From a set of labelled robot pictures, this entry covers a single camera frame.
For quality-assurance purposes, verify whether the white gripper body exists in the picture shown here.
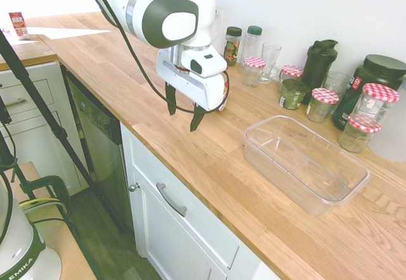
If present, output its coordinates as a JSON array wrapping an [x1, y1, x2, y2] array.
[[155, 48, 227, 112]]

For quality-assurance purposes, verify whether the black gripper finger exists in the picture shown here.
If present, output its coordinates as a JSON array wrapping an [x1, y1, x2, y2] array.
[[189, 103, 207, 133], [164, 81, 179, 116]]

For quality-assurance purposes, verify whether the red white chip bag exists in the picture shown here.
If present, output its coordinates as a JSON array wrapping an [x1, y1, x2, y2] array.
[[218, 77, 232, 113]]

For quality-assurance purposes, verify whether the clear rectangular plastic container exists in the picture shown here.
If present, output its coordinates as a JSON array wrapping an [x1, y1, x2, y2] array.
[[243, 114, 371, 218]]

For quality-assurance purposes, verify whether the spice jar with dark lid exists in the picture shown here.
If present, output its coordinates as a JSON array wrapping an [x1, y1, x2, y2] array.
[[223, 26, 243, 67]]

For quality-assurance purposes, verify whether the glass jar red checkered lid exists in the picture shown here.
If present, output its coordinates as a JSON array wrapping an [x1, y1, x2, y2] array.
[[278, 64, 304, 94], [241, 57, 266, 88], [305, 88, 341, 124]]

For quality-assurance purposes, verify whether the clear bottle with green lid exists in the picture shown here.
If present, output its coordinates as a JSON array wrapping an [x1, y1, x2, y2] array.
[[240, 25, 263, 71]]

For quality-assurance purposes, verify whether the black stainless dishwasher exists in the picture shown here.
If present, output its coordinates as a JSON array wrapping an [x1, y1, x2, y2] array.
[[62, 65, 134, 234]]

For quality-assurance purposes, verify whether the tall clear drinking glass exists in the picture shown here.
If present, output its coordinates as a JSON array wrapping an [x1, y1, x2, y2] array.
[[259, 42, 283, 85]]

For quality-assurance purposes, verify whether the green contents glass jar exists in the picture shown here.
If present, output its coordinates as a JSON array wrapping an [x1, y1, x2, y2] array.
[[278, 79, 312, 111]]

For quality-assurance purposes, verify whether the white kitchen cabinet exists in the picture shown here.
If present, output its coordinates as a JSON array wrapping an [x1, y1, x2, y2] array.
[[120, 123, 282, 280]]

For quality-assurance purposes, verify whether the black tripod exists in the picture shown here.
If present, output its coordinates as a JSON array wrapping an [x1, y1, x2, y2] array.
[[0, 29, 128, 234]]

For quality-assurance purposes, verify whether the white side cabinet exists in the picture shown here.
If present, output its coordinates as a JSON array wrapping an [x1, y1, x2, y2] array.
[[0, 60, 90, 198]]

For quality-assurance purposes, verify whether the black shaker bottle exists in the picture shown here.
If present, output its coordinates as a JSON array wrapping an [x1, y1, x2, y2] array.
[[299, 39, 339, 105]]

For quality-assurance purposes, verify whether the dark green C-clamp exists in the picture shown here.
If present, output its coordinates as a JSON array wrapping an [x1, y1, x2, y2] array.
[[18, 175, 71, 225]]

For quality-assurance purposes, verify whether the short clear glass tumbler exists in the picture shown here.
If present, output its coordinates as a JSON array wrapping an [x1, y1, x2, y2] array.
[[322, 71, 353, 114]]

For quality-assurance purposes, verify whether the faceted jar red checkered lid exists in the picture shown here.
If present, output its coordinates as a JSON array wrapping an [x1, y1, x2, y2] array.
[[337, 114, 382, 154]]

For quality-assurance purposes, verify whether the small red carton box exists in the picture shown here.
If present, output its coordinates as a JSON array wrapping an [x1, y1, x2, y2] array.
[[8, 11, 31, 41]]

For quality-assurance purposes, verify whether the large jar red checkered lid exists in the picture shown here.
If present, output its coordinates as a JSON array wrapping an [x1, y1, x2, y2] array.
[[350, 83, 401, 126]]

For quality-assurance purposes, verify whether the brown robot stand board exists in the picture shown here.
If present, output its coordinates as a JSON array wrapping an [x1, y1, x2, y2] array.
[[0, 161, 98, 280]]

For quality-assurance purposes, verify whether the large black supplement tub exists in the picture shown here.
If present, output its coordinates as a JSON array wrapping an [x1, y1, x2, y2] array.
[[332, 54, 406, 131]]

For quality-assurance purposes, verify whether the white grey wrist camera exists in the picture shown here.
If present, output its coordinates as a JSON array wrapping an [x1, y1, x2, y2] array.
[[189, 45, 228, 78]]

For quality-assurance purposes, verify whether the silver drawer handle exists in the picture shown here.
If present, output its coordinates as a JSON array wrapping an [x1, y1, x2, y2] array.
[[155, 182, 188, 218]]

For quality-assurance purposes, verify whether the silver side cabinet handle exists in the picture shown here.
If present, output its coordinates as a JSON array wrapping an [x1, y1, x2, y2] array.
[[4, 98, 28, 108]]

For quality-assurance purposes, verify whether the black camera stand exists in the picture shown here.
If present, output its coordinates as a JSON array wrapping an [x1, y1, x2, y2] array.
[[0, 95, 36, 202]]

